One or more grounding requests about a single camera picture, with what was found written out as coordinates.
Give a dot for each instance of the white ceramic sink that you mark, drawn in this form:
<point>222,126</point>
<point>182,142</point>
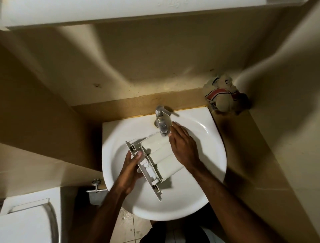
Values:
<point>185,195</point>

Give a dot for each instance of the white mirror cabinet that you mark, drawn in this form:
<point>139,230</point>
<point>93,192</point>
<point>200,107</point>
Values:
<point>125,11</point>

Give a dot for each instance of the person's left forearm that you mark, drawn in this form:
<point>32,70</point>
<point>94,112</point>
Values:
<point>100,217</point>

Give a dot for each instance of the white toilet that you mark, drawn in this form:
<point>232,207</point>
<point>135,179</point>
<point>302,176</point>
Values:
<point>25,222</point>

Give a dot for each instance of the white detergent drawer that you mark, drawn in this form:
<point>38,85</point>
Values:
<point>162,152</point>

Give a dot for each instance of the person's black shorts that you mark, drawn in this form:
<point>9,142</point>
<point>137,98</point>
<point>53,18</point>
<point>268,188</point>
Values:
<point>175,234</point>

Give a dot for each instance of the beige striped rag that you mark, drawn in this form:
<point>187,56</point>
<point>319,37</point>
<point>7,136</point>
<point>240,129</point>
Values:
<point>222,97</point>

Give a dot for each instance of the chrome faucet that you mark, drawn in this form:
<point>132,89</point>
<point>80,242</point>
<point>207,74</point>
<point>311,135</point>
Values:
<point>162,122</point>

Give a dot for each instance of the person's right hand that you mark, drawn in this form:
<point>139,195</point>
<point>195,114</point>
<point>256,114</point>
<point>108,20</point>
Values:
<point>185,150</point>

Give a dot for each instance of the person's left hand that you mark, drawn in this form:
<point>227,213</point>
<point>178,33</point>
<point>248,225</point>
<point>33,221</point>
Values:
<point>128,175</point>

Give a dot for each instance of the metal toilet paper holder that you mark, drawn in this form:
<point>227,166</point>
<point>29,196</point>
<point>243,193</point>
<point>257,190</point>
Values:
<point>96,194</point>

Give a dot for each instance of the person's right forearm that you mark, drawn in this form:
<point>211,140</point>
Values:
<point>237,207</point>

